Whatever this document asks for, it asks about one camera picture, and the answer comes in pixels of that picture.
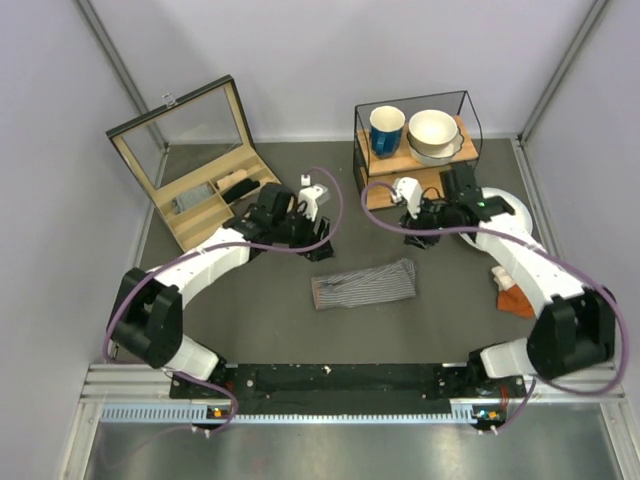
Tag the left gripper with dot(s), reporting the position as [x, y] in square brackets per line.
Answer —
[311, 238]

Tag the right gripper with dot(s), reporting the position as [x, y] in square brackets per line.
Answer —
[409, 221]

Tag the grey striped underwear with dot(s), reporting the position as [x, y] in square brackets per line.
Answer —
[377, 285]

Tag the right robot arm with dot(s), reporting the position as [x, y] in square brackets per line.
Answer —
[574, 326]

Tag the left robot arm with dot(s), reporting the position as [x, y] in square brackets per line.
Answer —
[147, 318]

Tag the white scalloped plate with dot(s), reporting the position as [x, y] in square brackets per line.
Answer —
[438, 156]

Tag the black rolled cloth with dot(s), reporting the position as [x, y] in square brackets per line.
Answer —
[239, 190]

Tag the cream bowl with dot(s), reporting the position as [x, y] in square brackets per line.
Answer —
[431, 130]

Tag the white paper plate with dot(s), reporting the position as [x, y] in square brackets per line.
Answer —
[519, 225]

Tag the beige rolled cloth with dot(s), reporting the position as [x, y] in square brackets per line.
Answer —
[231, 179]

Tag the white cloth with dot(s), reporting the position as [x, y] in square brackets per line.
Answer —
[502, 278]

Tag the blue mug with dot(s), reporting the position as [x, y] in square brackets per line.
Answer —
[387, 123]

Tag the grey rolled cloth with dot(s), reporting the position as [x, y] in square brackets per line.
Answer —
[191, 198]

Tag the orange cloth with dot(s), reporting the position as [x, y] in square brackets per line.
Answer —
[514, 301]

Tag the black organizer box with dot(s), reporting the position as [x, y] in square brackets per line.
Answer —
[190, 140]

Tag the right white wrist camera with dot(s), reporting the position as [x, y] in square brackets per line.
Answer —
[408, 191]

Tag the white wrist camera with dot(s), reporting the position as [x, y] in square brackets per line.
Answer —
[408, 191]
[310, 197]

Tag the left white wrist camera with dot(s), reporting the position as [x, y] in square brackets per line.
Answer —
[310, 197]

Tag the black wire wooden shelf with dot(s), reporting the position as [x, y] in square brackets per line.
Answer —
[368, 168]

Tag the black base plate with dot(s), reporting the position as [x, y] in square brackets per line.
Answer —
[360, 389]

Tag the grey cable duct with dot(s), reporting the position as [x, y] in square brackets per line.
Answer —
[206, 414]

